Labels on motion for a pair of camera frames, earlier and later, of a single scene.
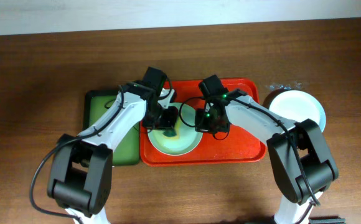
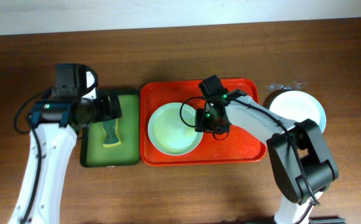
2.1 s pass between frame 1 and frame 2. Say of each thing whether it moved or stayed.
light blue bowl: stayed
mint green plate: stayed
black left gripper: moved
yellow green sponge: moved
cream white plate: stayed
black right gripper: stayed
